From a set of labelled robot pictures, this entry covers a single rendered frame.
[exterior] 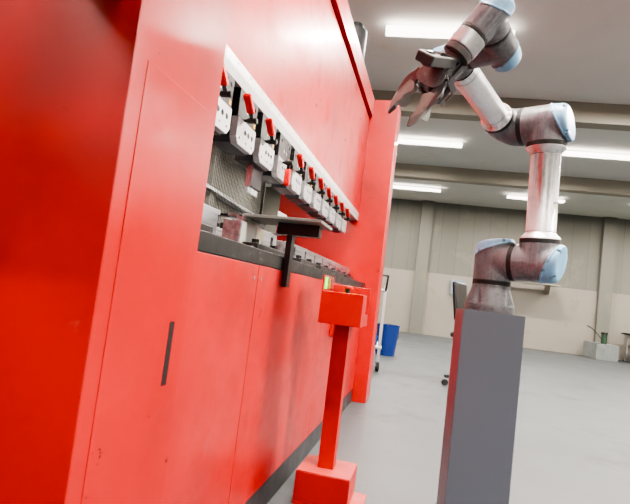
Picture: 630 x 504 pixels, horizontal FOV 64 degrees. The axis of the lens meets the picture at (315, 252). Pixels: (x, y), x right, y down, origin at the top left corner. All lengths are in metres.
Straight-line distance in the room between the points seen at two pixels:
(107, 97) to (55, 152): 0.10
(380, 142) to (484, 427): 2.75
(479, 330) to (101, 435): 1.16
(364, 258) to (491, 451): 2.40
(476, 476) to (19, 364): 1.30
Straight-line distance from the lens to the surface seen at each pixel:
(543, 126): 1.67
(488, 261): 1.66
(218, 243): 1.20
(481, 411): 1.64
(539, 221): 1.63
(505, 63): 1.41
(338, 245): 3.88
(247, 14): 1.64
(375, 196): 3.90
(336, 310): 1.89
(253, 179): 1.76
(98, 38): 0.76
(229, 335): 1.33
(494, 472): 1.69
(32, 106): 0.78
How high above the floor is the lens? 0.78
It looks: 4 degrees up
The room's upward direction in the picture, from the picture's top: 7 degrees clockwise
